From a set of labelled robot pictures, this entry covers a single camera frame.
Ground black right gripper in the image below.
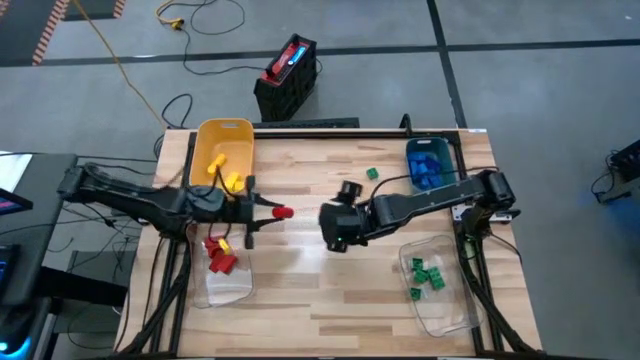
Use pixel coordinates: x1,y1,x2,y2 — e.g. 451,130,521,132
318,179,374,254

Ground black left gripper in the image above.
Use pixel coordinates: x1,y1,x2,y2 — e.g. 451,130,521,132
222,173,287,251

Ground yellow rectangular brick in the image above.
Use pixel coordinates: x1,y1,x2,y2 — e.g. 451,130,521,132
206,153,228,176

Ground clear plastic tray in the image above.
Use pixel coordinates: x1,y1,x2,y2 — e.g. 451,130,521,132
398,237,485,338
191,230,256,309

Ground yellow plastic bin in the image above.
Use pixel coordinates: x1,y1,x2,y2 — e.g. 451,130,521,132
188,117,255,196

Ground teal plastic bin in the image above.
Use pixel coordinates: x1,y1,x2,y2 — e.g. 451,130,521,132
404,137,459,194

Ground red power station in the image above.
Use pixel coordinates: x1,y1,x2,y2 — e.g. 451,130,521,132
260,33,311,86

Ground black desk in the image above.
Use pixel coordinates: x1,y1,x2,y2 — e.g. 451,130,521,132
0,152,79,307

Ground computer monitor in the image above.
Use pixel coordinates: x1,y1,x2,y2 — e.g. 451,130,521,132
0,187,34,217

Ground small black striped-edge mat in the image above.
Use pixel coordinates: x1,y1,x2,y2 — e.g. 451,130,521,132
62,0,127,22

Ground black equipment with light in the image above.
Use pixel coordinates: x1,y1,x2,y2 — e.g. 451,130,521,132
0,244,54,360

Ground black equipment stand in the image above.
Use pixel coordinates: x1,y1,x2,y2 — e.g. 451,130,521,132
591,138,640,205

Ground large black striped-edge mat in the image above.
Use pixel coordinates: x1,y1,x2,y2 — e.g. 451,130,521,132
0,0,70,68

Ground right arm's black cable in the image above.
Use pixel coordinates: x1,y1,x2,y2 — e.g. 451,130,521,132
369,164,501,201

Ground black aluminium rig frame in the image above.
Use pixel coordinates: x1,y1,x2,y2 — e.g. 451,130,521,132
113,113,544,360

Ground black cable loop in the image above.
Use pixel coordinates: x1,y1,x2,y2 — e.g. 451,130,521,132
159,93,194,130

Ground long black floor cable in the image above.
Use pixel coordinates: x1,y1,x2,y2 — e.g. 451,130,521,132
179,0,269,77

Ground long yellow cable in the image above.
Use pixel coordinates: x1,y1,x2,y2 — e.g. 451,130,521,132
69,0,169,130

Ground yellow plug cable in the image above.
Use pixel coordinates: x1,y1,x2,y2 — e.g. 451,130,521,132
154,0,187,32

